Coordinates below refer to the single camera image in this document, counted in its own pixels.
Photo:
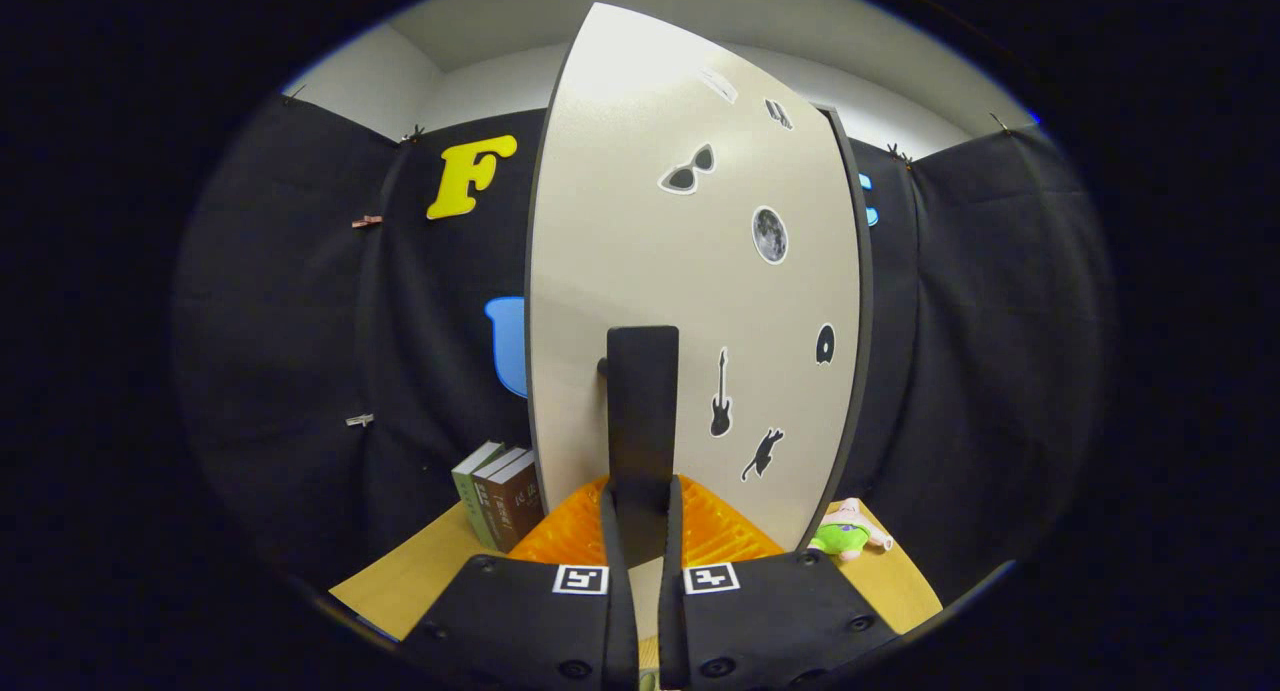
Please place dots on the grey cabinet body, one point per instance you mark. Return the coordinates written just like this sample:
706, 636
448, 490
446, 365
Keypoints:
867, 321

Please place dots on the green and white book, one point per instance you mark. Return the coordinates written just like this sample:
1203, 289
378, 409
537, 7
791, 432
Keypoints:
498, 461

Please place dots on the black backdrop cloth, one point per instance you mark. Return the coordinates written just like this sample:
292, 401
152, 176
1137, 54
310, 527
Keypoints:
280, 321

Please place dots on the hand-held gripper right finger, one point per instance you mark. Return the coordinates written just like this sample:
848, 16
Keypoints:
672, 631

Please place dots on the green plush toy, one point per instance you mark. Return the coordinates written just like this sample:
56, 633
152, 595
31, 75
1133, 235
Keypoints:
840, 539

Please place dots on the copper clip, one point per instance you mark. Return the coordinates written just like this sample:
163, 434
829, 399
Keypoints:
366, 220

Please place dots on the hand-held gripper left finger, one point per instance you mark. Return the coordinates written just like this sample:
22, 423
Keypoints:
620, 631

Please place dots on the silver clip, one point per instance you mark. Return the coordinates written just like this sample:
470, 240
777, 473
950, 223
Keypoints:
359, 420

